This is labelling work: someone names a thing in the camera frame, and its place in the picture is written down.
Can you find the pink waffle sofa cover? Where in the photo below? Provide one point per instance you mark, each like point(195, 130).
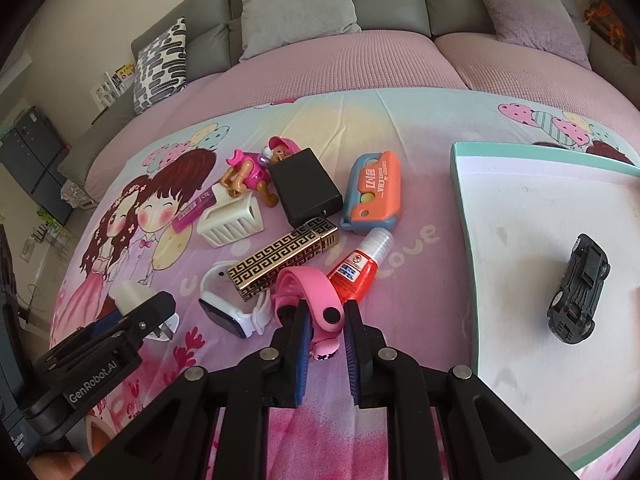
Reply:
point(350, 65)

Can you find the small colourful round toy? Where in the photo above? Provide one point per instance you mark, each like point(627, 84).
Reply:
point(372, 195)

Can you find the purple grey pillow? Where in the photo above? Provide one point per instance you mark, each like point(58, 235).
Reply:
point(530, 5)

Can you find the black white patterned pillow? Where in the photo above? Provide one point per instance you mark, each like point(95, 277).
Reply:
point(160, 65)

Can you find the orange patterned bag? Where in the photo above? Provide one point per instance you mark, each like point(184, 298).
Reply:
point(605, 25)

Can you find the white smartwatch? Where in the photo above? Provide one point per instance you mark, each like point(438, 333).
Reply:
point(220, 315)

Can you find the white hair claw clip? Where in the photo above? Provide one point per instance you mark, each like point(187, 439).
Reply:
point(230, 217)

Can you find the person's left hand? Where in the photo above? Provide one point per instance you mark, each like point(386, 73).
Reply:
point(57, 465)

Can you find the red glue bottle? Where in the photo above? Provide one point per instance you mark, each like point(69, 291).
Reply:
point(352, 270)

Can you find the pink toy pup figure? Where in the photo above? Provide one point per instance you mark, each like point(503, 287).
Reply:
point(245, 170)

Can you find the pink lighter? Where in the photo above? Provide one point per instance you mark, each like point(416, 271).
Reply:
point(192, 207)

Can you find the white rack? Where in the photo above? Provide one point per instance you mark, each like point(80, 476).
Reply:
point(102, 92)

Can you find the white tray with teal edge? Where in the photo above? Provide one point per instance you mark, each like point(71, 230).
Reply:
point(525, 240)

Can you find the dark cabinet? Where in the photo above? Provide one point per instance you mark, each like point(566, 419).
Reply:
point(30, 160)

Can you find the black power adapter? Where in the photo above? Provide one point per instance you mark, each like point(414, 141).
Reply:
point(305, 185)

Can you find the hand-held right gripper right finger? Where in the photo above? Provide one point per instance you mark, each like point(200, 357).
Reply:
point(352, 355)

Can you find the pink watch band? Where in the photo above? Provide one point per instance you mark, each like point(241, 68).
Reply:
point(310, 285)

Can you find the white lace cloth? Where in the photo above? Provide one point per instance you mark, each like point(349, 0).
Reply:
point(75, 194)

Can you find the printed cartoon blanket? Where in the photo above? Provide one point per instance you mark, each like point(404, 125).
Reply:
point(325, 120)

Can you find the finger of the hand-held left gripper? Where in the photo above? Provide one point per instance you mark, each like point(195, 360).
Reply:
point(150, 310)
point(107, 321)

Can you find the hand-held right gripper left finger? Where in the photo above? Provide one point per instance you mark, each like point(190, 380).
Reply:
point(300, 355)

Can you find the black toy car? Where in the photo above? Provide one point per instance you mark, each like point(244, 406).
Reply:
point(577, 292)

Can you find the white charger plug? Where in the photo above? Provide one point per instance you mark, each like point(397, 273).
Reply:
point(127, 296)

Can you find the yellow book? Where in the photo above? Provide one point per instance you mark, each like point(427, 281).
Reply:
point(124, 71)

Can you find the grey sofa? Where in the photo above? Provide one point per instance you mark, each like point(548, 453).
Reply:
point(390, 5)

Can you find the gold patterned lighter case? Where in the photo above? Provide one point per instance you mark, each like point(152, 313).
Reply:
point(280, 257)

